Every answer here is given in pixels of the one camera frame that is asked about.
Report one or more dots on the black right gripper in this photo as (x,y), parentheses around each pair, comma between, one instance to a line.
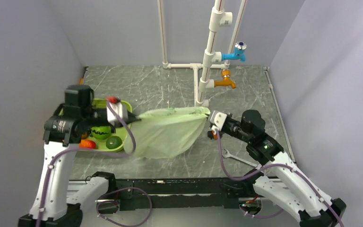
(230,114)

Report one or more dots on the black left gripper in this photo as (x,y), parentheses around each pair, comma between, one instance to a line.
(133,118)

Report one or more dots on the light green plastic bag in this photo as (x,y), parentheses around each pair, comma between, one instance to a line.
(168,132)

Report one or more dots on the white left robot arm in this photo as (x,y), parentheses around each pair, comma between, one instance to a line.
(52,206)

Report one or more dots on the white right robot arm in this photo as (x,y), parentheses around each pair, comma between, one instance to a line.
(279,179)

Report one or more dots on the dark green fake avocado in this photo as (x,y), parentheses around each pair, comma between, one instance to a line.
(113,142)

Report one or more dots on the green fake watermelon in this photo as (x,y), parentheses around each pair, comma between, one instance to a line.
(101,132)

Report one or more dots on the red fake tomato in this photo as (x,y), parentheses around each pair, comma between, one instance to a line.
(90,144)

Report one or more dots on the green plastic basin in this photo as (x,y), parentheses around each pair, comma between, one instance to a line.
(112,131)

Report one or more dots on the silver metal wrench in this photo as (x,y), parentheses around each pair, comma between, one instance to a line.
(226,154)

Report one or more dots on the orange plastic faucet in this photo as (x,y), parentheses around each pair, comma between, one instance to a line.
(226,80)

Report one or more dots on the blue plastic faucet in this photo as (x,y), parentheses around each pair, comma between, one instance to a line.
(238,52)

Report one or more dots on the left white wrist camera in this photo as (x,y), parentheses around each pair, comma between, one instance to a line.
(117,112)

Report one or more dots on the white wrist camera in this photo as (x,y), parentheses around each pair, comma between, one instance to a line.
(117,112)
(217,120)

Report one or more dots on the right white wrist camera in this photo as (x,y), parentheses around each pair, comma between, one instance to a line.
(217,120)

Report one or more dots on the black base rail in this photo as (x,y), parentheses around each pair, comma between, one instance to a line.
(133,194)

